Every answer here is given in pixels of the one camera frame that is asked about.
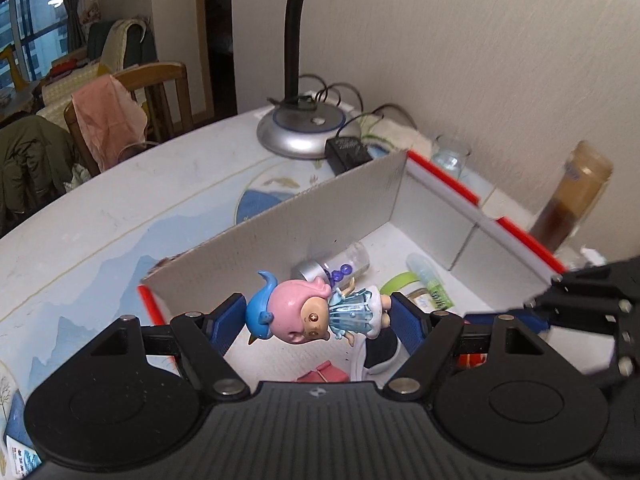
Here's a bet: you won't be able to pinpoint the wooden chair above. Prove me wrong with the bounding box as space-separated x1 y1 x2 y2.
64 61 195 176

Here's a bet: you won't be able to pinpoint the black lamp cable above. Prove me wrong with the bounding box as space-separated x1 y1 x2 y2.
267 74 418 133

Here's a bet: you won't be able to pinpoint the green lip balm tube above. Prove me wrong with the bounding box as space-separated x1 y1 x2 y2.
379 271 421 297

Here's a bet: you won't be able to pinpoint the red cardboard box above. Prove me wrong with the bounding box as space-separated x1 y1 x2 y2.
137 149 568 386

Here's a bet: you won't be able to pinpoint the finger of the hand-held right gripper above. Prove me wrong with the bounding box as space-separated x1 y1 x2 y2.
550 258 640 301
522 292 640 386

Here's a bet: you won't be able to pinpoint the dark sofa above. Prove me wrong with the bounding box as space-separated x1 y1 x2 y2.
86 19 159 75

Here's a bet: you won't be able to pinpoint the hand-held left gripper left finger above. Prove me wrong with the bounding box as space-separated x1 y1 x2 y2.
90 294 251 403

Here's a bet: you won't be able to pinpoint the pink cloth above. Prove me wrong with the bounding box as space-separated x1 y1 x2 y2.
71 75 148 173

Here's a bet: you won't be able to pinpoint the small clear green tube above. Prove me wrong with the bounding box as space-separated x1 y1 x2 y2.
406 252 456 311

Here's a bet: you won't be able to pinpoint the white-framed sunglasses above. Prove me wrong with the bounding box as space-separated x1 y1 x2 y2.
347 332 401 376

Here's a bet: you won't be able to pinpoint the crumpled white tissue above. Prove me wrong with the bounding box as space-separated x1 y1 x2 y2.
575 246 609 269

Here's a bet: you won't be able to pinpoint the black power adapter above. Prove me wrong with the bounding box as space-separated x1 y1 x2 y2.
325 136 375 175

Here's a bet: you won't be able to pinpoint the silver desk lamp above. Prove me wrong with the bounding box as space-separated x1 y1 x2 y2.
202 0 347 160

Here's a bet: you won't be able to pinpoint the olive green jacket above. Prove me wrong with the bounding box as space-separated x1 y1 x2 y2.
0 114 76 233

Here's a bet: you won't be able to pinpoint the brown plastic bottle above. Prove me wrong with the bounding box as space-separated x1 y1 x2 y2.
529 141 615 253

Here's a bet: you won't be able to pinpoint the clear bottle with silver cap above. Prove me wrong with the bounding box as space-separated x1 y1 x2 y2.
290 241 371 291

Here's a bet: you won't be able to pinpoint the small pink red box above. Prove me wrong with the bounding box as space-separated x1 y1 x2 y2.
296 360 351 385

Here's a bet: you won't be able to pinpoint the white and blue cream tube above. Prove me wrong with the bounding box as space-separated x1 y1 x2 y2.
4 437 43 480

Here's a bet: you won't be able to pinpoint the pink-haired doll figure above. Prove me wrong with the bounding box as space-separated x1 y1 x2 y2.
245 270 396 348

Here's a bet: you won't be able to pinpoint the beige blanket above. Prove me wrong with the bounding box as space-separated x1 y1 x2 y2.
101 19 147 72

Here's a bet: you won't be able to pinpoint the floral patterned cloth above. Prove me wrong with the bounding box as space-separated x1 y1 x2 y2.
65 162 93 193

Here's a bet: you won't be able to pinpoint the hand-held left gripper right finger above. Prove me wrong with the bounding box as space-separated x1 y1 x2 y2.
384 291 547 404

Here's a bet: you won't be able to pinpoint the clear glass jar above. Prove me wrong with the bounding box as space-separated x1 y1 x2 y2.
431 135 472 181

